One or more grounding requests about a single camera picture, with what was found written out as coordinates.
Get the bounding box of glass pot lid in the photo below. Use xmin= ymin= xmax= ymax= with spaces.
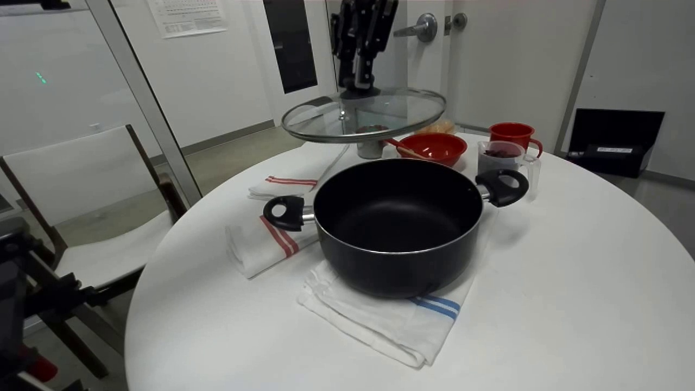
xmin=281 ymin=87 xmax=447 ymax=144

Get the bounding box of black pot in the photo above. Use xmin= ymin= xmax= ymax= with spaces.
xmin=263 ymin=159 xmax=530 ymax=299

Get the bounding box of dark narrow window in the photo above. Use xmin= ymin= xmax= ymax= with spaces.
xmin=263 ymin=0 xmax=318 ymax=94

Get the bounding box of white door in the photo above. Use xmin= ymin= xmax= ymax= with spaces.
xmin=326 ymin=0 xmax=456 ymax=131

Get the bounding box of silver door lock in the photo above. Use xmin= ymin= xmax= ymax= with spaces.
xmin=444 ymin=13 xmax=468 ymax=36

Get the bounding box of grey metal can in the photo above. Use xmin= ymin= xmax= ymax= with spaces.
xmin=357 ymin=126 xmax=389 ymax=159

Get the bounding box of yellow bread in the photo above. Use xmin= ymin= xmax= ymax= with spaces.
xmin=415 ymin=119 xmax=456 ymax=135

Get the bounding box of red bowl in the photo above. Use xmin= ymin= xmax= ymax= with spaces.
xmin=398 ymin=133 xmax=468 ymax=167

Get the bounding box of white towel with red stripes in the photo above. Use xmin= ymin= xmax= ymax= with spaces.
xmin=225 ymin=215 xmax=321 ymax=279
xmin=248 ymin=144 xmax=349 ymax=200

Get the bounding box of red cup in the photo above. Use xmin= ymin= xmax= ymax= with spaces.
xmin=489 ymin=122 xmax=544 ymax=159

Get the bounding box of clear measuring jug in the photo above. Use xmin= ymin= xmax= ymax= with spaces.
xmin=477 ymin=141 xmax=542 ymax=201

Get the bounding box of black case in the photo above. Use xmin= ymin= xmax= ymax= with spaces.
xmin=566 ymin=109 xmax=666 ymax=179

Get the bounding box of white towel with blue stripes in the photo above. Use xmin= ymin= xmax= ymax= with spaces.
xmin=298 ymin=206 xmax=497 ymax=369

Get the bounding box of white wooden chair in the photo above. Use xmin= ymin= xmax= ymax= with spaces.
xmin=0 ymin=124 xmax=188 ymax=379

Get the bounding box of stand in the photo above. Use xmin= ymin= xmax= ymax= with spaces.
xmin=0 ymin=217 xmax=109 ymax=391

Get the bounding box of silver door handle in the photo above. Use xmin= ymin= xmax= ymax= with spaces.
xmin=393 ymin=13 xmax=438 ymax=43

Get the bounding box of red-handled wooden spoon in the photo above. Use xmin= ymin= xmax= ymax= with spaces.
xmin=384 ymin=138 xmax=429 ymax=160

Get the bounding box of paper sheet on wall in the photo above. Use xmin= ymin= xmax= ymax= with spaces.
xmin=147 ymin=0 xmax=229 ymax=39

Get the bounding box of grey metal partition frame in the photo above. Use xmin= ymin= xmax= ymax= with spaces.
xmin=86 ymin=0 xmax=203 ymax=206

